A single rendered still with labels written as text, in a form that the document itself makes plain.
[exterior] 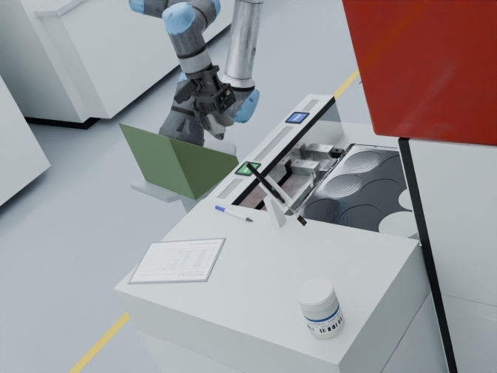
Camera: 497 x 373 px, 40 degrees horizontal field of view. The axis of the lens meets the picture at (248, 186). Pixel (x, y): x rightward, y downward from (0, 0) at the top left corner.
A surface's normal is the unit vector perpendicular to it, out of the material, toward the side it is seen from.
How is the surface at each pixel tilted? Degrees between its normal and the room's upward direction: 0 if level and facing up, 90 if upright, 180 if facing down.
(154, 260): 0
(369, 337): 90
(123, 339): 0
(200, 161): 90
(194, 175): 90
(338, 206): 0
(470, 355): 90
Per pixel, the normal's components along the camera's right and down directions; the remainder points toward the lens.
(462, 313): -0.56, 0.59
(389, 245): -0.30, -0.79
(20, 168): 0.77, 0.12
